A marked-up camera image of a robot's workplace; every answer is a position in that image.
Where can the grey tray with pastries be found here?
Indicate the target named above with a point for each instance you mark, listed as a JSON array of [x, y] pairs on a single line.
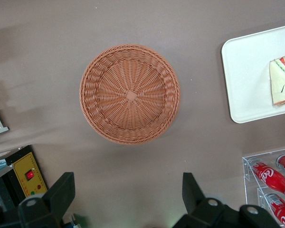
[[1, 130]]

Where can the triangular sandwich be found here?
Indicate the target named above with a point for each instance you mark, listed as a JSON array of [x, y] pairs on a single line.
[[281, 83]]

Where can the beige plastic tray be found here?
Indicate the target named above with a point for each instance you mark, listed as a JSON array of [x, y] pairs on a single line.
[[247, 83]]

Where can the large brown wicker basket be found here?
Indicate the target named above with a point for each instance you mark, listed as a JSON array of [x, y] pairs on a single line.
[[130, 95]]

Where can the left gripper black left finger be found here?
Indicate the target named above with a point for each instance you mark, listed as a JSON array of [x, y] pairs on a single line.
[[59, 197]]

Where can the black food warmer machine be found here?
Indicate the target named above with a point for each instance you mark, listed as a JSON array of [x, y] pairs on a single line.
[[26, 166]]

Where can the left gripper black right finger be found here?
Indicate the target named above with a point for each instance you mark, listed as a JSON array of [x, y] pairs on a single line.
[[194, 202]]

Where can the clear acrylic bottle rack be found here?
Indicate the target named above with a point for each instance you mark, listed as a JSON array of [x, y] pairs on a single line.
[[248, 180]]

